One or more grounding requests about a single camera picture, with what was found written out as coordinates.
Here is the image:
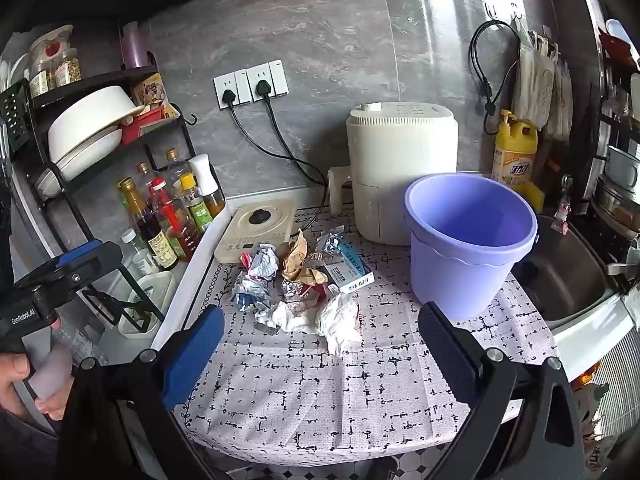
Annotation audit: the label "white enamel mug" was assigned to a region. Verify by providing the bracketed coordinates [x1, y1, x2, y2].
[606, 145, 640, 191]

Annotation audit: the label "red box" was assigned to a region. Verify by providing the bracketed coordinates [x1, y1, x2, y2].
[120, 105, 174, 144]

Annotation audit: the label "clear bottle white cap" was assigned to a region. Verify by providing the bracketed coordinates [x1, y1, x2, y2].
[120, 229, 161, 281]

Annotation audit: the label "green label bottle yellow cap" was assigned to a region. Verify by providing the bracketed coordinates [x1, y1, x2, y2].
[179, 172, 213, 233]

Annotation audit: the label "blue white medicine box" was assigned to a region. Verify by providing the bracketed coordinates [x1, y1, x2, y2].
[320, 244, 376, 293]

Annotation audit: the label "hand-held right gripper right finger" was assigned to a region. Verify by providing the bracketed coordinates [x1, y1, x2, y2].
[419, 302, 586, 480]

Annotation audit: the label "cream air fryer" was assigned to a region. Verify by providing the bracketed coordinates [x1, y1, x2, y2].
[328, 102, 459, 246]

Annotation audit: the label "hanging plastic bags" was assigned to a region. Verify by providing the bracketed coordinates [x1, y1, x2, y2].
[512, 15, 574, 139]

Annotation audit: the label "black power cable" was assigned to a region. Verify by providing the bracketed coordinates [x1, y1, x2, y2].
[230, 104, 328, 186]
[264, 99, 328, 233]

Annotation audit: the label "white patterned table mat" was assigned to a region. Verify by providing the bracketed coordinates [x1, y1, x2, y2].
[172, 205, 558, 453]

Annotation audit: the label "large white bowl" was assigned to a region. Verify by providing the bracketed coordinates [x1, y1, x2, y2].
[48, 86, 144, 166]

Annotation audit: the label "black looped hanging cable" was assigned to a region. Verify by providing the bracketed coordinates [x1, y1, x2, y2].
[469, 20, 521, 136]

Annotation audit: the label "chrome faucet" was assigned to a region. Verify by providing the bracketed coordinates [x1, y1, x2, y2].
[550, 175, 574, 234]

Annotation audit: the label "purple cup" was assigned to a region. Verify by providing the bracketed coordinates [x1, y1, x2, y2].
[121, 21, 151, 69]

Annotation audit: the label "yellow dish soap bottle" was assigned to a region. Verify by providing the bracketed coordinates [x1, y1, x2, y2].
[491, 109, 538, 187]

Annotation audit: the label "cream blender base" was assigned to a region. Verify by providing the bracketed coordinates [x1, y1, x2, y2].
[215, 199, 297, 264]

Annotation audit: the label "printed snack packet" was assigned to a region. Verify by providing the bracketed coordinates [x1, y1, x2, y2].
[131, 74, 166, 107]

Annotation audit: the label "stack of steel pots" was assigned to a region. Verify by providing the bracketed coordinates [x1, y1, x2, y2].
[592, 175, 640, 235]

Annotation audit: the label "red cap sauce bottle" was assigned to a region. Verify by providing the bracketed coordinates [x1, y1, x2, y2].
[150, 177, 198, 261]

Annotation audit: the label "dark sauce bottle yellow cap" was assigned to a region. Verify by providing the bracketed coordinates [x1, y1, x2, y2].
[117, 176, 180, 271]

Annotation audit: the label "purple plastic bucket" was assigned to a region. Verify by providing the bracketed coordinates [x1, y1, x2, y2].
[404, 174, 540, 321]

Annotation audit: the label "white plastic tray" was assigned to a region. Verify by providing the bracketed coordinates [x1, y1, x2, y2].
[119, 271, 176, 333]

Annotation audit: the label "silver foil wrapper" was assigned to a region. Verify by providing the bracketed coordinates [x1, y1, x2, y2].
[315, 226, 347, 261]

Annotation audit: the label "blue white wrapper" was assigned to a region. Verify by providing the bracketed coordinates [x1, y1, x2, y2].
[231, 244, 280, 313]

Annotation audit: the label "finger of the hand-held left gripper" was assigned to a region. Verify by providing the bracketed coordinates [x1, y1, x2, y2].
[10, 240, 124, 307]

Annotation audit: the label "large white tissue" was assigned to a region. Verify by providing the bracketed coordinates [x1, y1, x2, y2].
[316, 291, 362, 356]

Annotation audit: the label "clear spice jars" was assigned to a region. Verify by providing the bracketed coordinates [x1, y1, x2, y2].
[27, 25, 83, 98]

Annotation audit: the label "person's left hand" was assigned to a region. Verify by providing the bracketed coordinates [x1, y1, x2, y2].
[0, 346, 76, 422]

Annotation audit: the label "white wall socket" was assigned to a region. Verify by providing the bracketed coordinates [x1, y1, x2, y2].
[246, 60, 289, 102]
[214, 71, 251, 110]

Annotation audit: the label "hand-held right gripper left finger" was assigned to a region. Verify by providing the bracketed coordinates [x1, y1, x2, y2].
[57, 304, 226, 480]

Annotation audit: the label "red wrapper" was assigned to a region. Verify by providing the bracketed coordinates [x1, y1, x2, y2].
[312, 282, 341, 307]

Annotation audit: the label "small white tissue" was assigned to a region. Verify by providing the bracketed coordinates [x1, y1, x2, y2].
[272, 301, 321, 335]

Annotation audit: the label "silver foil ball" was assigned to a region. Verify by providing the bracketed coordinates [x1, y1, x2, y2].
[281, 280, 313, 306]

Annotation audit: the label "brown paper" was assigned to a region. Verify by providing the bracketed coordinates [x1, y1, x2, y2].
[281, 230, 328, 286]

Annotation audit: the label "black dish rack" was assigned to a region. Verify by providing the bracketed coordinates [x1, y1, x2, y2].
[0, 65, 197, 322]

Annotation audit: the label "clear bottle gold cap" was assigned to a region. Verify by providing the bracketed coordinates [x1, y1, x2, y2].
[165, 148, 193, 186]
[136, 161, 157, 196]

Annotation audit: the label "steel sink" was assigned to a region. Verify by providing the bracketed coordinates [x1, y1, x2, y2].
[515, 215, 621, 326]

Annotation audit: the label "black pot rack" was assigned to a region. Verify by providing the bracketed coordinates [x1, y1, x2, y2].
[580, 20, 640, 271]

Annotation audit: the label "white top oil sprayer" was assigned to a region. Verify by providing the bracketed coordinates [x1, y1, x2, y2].
[188, 154, 227, 218]

